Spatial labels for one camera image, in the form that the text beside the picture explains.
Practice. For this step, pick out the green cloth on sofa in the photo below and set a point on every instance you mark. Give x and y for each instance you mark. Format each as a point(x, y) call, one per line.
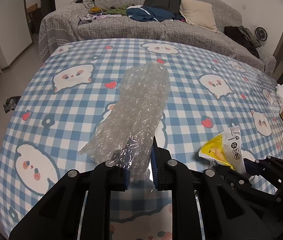
point(122, 10)

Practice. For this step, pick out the clear bubble wrap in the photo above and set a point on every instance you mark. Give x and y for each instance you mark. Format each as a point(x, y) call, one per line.
point(126, 135)

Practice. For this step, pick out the black wrapper on floor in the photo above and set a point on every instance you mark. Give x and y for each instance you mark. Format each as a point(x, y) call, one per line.
point(11, 103)

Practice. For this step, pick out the yellow white snack wrapper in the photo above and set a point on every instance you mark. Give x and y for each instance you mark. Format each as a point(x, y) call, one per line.
point(225, 149)

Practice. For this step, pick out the dark clothes pile on sofa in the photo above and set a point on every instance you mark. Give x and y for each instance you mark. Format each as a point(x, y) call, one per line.
point(244, 37)

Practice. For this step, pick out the grey covered sofa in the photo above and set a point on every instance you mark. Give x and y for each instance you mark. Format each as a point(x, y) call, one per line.
point(62, 26)

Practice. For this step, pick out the round black fan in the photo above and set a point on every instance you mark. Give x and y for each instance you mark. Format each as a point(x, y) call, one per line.
point(261, 34)

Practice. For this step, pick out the blue checkered bear tablecloth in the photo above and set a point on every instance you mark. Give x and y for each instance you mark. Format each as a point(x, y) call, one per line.
point(105, 102)

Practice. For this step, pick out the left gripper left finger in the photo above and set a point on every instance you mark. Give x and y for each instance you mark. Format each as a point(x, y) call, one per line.
point(118, 177)

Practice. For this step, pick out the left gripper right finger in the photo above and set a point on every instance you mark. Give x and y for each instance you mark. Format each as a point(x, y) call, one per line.
point(161, 175)

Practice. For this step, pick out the beige cushion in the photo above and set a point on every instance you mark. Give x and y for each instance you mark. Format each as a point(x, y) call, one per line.
point(198, 13)

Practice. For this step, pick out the blue jacket on sofa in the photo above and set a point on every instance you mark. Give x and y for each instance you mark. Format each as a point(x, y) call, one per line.
point(147, 14)

